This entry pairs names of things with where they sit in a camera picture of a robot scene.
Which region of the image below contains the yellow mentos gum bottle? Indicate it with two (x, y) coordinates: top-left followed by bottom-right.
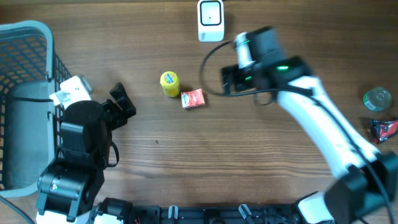
(160, 71), (180, 98)

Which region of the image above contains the red white snack packet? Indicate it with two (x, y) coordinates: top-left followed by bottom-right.
(181, 88), (205, 109)

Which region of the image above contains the round tin can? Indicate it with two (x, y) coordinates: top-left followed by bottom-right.
(363, 86), (392, 111)

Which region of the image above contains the black red hex wrench packet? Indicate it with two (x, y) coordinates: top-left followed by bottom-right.
(369, 119), (397, 144)

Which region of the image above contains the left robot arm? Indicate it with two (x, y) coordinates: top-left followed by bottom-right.
(36, 83), (136, 223)

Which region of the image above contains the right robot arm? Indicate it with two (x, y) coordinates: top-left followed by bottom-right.
(223, 27), (397, 223)

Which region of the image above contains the white barcode scanner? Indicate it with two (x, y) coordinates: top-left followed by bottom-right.
(197, 0), (225, 42)

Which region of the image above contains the grey plastic shopping basket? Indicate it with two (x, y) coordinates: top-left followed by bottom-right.
(1, 21), (71, 198)

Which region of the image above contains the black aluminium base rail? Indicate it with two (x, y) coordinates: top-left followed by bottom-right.
(93, 203), (299, 224)

